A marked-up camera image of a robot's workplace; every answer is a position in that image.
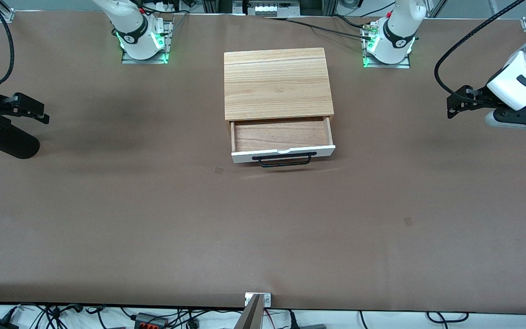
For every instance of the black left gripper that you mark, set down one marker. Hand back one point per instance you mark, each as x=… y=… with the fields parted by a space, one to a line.
x=481 y=98

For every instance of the black cylindrical vase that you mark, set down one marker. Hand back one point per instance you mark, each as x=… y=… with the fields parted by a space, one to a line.
x=14 y=145

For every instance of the light wooden cabinet box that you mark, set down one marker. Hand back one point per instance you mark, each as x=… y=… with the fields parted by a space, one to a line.
x=276 y=84

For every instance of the white power strip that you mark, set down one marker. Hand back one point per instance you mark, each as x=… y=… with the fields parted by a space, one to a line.
x=266 y=9

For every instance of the grey adapter with orange plugs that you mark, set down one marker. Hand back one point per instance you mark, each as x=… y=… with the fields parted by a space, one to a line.
x=151 y=321

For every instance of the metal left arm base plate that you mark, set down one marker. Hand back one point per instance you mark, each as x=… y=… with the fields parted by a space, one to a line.
x=407 y=61

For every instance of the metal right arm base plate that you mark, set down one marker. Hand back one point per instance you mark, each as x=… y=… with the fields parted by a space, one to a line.
x=167 y=43

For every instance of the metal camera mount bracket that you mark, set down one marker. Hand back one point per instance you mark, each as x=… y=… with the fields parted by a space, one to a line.
x=256 y=310

